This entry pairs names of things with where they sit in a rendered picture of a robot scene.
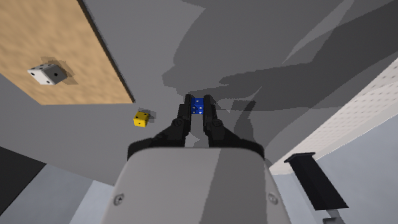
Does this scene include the tan square mat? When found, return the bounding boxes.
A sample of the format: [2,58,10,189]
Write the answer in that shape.
[0,0,134,105]

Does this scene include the white die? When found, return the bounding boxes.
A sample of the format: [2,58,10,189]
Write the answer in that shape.
[27,64,67,85]

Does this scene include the yellow die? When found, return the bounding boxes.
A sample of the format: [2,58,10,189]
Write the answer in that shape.
[134,111,149,127]

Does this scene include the blue die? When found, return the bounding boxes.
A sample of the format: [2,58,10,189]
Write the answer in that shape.
[191,98,204,114]

